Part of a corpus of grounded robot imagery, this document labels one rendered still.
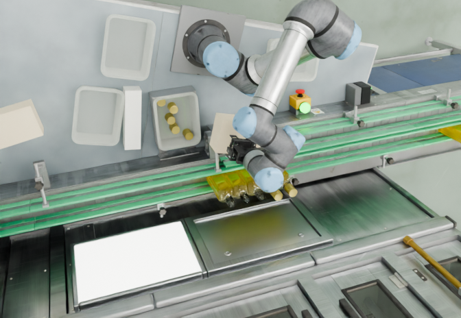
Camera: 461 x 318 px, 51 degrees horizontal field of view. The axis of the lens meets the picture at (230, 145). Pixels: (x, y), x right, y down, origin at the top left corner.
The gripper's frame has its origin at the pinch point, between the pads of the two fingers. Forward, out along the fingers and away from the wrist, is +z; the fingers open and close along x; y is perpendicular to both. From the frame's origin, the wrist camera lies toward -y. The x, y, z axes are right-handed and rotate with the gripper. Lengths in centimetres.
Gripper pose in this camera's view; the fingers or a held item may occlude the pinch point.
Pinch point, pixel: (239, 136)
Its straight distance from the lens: 170.1
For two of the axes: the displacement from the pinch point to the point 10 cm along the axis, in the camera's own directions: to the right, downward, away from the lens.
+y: -9.3, -0.7, -3.7
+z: -3.1, -4.0, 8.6
